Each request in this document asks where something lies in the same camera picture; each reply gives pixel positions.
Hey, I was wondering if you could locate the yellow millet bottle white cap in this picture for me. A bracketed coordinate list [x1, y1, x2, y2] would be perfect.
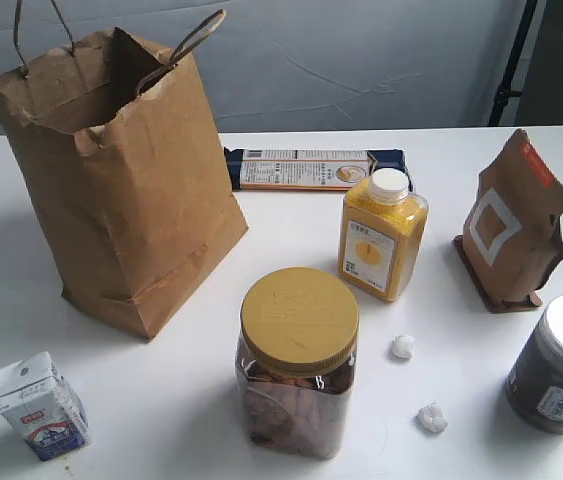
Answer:
[338, 168, 429, 302]

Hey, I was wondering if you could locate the brown paper bag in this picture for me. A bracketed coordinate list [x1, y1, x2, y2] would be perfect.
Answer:
[0, 10, 247, 339]

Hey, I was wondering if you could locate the dark blue pasta packet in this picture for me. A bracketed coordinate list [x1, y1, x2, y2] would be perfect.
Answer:
[224, 149, 408, 192]

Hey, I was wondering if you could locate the clear jar yellow lid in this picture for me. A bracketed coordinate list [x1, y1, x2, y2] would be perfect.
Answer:
[235, 267, 359, 459]

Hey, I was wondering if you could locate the upper white crumpled paper ball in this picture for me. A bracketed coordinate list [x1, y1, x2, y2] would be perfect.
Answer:
[390, 334, 415, 361]

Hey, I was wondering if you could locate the white crumpled paper ball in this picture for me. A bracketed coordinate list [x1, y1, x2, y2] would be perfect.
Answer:
[416, 402, 448, 434]
[390, 334, 415, 361]

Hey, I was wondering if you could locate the brown wooden pouch stand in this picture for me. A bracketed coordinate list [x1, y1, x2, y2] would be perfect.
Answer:
[452, 235, 543, 314]

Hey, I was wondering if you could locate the lower white crumpled paper ball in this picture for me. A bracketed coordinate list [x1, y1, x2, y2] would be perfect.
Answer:
[416, 402, 448, 434]

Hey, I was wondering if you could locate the brown kraft standup pouch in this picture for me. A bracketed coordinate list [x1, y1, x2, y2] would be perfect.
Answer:
[461, 129, 563, 303]

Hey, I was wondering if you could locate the black light stand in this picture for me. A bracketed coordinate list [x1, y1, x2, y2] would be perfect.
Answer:
[487, 0, 538, 127]

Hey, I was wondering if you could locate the small white blue milk carton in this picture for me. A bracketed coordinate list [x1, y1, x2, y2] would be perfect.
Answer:
[0, 351, 91, 461]

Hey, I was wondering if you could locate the dark jar white lid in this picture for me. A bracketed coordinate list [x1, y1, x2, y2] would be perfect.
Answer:
[506, 295, 563, 434]

